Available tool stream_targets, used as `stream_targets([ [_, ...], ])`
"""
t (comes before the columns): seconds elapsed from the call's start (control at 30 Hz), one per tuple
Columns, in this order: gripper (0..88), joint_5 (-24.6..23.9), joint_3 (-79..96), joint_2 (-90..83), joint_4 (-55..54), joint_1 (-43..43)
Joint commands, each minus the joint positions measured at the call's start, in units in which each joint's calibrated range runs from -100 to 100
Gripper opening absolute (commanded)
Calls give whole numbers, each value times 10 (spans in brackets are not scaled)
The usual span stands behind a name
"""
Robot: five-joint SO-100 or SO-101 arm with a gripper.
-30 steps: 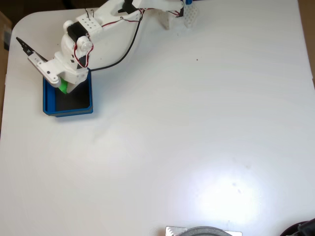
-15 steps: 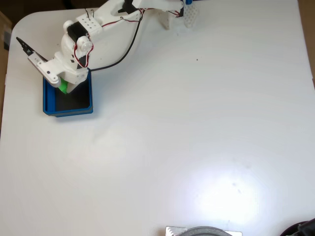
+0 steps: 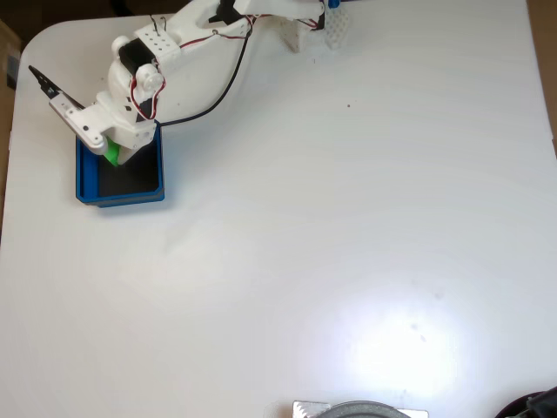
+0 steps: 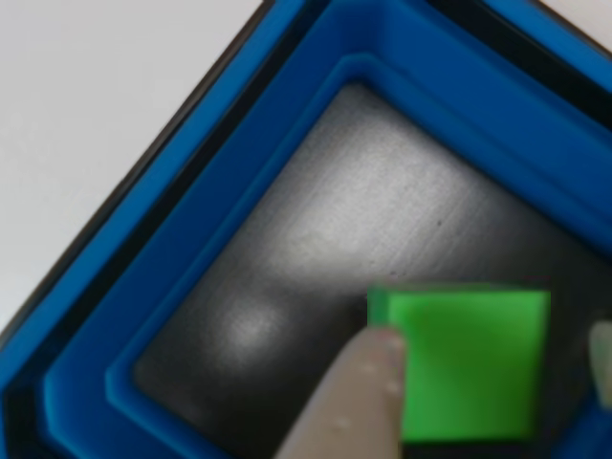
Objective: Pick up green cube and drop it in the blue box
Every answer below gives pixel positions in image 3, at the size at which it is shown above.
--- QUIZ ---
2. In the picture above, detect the blue plastic box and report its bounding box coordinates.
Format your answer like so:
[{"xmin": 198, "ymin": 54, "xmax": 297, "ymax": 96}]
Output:
[{"xmin": 75, "ymin": 125, "xmax": 166, "ymax": 209}]

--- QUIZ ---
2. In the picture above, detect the green cube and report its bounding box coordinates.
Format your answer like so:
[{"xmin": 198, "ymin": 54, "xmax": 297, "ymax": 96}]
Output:
[{"xmin": 103, "ymin": 138, "xmax": 122, "ymax": 167}]

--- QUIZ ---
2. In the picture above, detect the brown cardboard box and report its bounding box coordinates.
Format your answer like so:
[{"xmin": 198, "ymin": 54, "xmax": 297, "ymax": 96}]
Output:
[{"xmin": 0, "ymin": 19, "xmax": 23, "ymax": 245}]

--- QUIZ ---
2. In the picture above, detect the silver metal plate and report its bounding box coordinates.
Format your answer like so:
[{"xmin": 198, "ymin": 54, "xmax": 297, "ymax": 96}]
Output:
[{"xmin": 292, "ymin": 400, "xmax": 430, "ymax": 418}]

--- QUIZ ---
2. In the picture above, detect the white perforated table clamp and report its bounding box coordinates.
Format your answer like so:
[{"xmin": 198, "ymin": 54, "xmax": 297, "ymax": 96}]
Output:
[
  {"xmin": 324, "ymin": 9, "xmax": 351, "ymax": 50},
  {"xmin": 279, "ymin": 16, "xmax": 308, "ymax": 54}
]

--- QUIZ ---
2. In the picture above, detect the black camera cable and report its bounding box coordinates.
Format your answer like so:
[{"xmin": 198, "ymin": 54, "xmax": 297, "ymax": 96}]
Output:
[{"xmin": 155, "ymin": 17, "xmax": 256, "ymax": 128}]

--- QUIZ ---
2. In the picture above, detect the grey round stand base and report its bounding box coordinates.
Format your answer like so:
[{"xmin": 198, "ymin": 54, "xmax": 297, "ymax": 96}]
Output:
[{"xmin": 324, "ymin": 400, "xmax": 413, "ymax": 418}]

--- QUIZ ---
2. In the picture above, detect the black round object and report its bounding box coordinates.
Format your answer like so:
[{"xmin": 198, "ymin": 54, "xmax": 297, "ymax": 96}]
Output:
[{"xmin": 495, "ymin": 385, "xmax": 557, "ymax": 418}]

